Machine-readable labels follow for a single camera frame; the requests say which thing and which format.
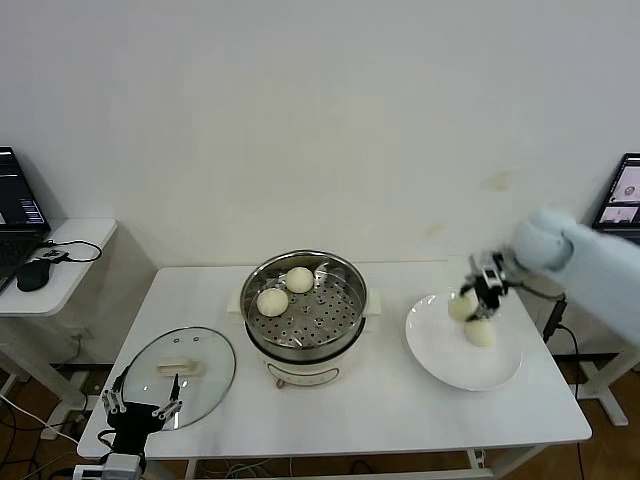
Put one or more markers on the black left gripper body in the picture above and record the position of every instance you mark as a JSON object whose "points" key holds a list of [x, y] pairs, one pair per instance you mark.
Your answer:
{"points": [[132, 422]]}

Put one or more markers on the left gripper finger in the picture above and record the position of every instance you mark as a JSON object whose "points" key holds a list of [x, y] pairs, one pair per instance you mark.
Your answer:
{"points": [[115, 400], [170, 406]]}

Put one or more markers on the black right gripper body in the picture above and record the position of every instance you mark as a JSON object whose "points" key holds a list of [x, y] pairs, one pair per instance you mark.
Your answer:
{"points": [[502, 280]]}

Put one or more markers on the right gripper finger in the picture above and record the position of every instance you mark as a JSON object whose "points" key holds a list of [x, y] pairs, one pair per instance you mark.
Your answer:
{"points": [[467, 291], [485, 306]]}

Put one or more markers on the white steamed baozi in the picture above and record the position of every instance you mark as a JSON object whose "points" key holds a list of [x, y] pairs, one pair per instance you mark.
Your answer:
{"points": [[481, 336], [272, 302], [300, 280], [459, 309]]}

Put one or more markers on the round glass pot lid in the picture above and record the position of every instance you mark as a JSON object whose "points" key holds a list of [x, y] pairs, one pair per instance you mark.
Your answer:
{"points": [[210, 360]]}

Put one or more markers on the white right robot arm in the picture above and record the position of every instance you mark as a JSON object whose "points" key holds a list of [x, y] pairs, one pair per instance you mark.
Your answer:
{"points": [[600, 280]]}

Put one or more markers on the steel perforated steamer basket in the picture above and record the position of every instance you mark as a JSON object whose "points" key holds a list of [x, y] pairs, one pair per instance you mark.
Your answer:
{"points": [[325, 320]]}

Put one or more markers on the white round plate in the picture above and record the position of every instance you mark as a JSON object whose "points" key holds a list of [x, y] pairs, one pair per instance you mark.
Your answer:
{"points": [[435, 350]]}

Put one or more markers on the cream electric cooker base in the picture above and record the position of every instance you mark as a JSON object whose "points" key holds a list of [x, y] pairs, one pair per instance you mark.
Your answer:
{"points": [[305, 372]]}

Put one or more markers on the black computer mouse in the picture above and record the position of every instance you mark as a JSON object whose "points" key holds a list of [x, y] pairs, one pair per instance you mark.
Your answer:
{"points": [[34, 275]]}

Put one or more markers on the grey laptop bright screen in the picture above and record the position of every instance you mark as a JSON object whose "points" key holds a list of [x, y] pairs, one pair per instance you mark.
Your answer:
{"points": [[625, 190]]}

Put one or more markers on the white side desk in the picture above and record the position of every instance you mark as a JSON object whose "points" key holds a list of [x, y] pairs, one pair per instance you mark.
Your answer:
{"points": [[75, 240], [612, 405]]}

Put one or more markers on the black laptop dark screen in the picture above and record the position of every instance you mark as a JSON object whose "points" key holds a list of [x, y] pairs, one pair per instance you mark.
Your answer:
{"points": [[15, 200]]}

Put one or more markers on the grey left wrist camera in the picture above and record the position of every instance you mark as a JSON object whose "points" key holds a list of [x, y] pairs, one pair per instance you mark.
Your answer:
{"points": [[120, 467]]}

